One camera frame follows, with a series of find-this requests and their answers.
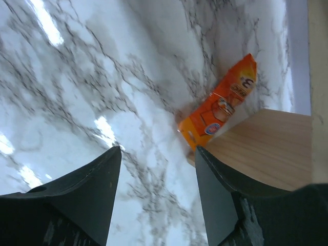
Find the wooden two-tier shelf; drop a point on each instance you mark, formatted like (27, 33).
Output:
(268, 137)

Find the orange razor pouch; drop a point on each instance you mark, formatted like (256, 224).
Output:
(203, 123)

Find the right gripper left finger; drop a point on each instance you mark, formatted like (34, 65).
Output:
(75, 209)

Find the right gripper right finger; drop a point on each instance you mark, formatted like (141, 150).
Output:
(239, 210)

